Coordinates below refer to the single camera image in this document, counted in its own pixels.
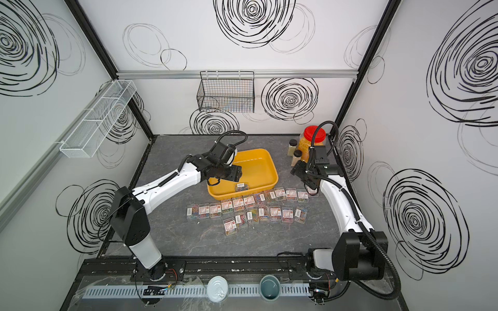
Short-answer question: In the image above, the twelfth clear paper clip box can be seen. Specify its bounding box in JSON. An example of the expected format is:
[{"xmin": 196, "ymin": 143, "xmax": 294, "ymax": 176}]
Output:
[{"xmin": 297, "ymin": 189, "xmax": 309, "ymax": 203}]

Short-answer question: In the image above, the yellow plastic storage tray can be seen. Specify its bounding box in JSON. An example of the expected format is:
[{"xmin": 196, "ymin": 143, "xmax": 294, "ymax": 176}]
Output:
[{"xmin": 207, "ymin": 149, "xmax": 279, "ymax": 201}]

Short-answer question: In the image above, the second row end barcode box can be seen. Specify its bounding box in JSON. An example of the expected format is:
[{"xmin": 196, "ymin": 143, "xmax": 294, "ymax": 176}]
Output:
[{"xmin": 294, "ymin": 208, "xmax": 308, "ymax": 224}]

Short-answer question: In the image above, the eleventh clear paper clip box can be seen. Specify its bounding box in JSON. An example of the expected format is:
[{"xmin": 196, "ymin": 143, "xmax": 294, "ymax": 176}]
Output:
[{"xmin": 187, "ymin": 204, "xmax": 199, "ymax": 220}]

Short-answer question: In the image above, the barcode paper clip box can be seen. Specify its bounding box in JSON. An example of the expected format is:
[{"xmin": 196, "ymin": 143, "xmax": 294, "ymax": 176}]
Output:
[{"xmin": 235, "ymin": 212, "xmax": 248, "ymax": 229}]

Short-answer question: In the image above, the second row clear clip box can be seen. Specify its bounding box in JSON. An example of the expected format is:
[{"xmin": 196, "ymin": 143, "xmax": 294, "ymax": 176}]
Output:
[{"xmin": 246, "ymin": 209, "xmax": 259, "ymax": 224}]

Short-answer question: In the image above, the second row red label box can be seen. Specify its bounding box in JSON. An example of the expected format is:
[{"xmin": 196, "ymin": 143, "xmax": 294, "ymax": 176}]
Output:
[{"xmin": 269, "ymin": 206, "xmax": 282, "ymax": 222}]

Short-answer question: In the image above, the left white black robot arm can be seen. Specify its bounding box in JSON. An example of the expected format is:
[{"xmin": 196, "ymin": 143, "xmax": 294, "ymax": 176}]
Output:
[{"xmin": 109, "ymin": 139, "xmax": 242, "ymax": 280}]

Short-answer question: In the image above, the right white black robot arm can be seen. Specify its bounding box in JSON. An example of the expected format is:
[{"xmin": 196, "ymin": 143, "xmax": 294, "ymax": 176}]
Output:
[{"xmin": 291, "ymin": 145, "xmax": 402, "ymax": 300}]

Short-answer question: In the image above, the tray box beside red label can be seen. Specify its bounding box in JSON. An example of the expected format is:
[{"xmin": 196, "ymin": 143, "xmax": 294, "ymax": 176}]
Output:
[{"xmin": 258, "ymin": 206, "xmax": 271, "ymax": 222}]

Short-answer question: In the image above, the front black cap spice bottle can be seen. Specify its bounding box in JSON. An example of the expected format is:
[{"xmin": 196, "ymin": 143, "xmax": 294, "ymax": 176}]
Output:
[{"xmin": 291, "ymin": 149, "xmax": 302, "ymax": 167}]

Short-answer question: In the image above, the black cap spice bottle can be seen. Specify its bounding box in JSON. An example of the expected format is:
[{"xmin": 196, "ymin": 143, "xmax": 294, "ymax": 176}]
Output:
[
  {"xmin": 291, "ymin": 149, "xmax": 302, "ymax": 167},
  {"xmin": 287, "ymin": 139, "xmax": 298, "ymax": 157}
]

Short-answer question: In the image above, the red lid corn jar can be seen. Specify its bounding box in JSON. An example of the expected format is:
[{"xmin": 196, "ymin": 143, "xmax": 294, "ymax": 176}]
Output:
[{"xmin": 298, "ymin": 126, "xmax": 327, "ymax": 162}]

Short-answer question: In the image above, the rear black cap spice bottle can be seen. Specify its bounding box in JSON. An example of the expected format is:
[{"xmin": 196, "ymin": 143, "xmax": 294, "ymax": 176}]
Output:
[{"xmin": 287, "ymin": 139, "xmax": 298, "ymax": 157}]

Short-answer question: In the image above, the grey green cup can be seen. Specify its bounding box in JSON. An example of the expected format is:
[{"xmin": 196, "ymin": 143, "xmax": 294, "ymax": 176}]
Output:
[{"xmin": 259, "ymin": 275, "xmax": 281, "ymax": 302}]

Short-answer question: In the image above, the black wire wall basket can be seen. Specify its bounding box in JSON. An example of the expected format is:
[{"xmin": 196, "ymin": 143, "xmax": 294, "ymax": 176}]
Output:
[{"xmin": 196, "ymin": 71, "xmax": 255, "ymax": 113}]

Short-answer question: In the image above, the white slotted cable duct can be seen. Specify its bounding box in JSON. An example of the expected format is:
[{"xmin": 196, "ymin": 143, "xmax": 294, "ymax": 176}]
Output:
[{"xmin": 82, "ymin": 283, "xmax": 311, "ymax": 299}]

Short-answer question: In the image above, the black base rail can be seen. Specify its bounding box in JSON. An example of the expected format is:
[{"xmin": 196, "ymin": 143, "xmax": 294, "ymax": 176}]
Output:
[{"xmin": 77, "ymin": 255, "xmax": 392, "ymax": 282}]

